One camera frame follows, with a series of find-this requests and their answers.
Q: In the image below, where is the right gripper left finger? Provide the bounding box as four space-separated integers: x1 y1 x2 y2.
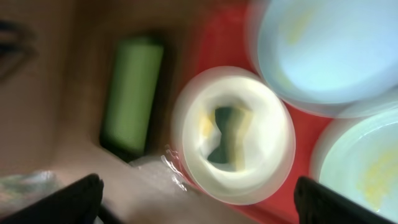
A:
1 174 104 224

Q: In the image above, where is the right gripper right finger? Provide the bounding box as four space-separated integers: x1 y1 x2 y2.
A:
294 176 393 224

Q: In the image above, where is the white plate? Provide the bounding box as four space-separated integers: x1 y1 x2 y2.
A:
171 66 295 205

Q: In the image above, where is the green and yellow sponge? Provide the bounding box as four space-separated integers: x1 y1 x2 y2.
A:
207 106 252 172

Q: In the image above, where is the light blue plate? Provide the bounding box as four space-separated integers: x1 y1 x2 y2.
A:
246 0 397 118

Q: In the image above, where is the green rectangular tray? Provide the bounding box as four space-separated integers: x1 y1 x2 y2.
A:
99 35 165 162

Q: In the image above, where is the red plastic tray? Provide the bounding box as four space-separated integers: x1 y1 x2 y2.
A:
179 1 331 223

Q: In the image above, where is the light green plate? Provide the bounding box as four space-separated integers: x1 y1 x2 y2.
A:
309 109 397 223

